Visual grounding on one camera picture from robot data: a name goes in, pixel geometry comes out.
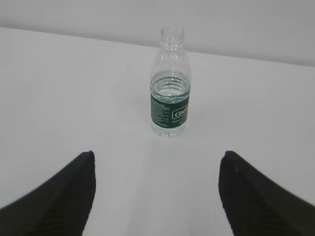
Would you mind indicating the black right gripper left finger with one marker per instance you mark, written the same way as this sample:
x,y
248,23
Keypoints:
x,y
59,207

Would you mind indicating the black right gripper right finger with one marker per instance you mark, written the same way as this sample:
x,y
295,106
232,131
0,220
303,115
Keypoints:
x,y
257,206

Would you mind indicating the clear water bottle green label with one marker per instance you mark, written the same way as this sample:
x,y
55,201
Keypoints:
x,y
170,84

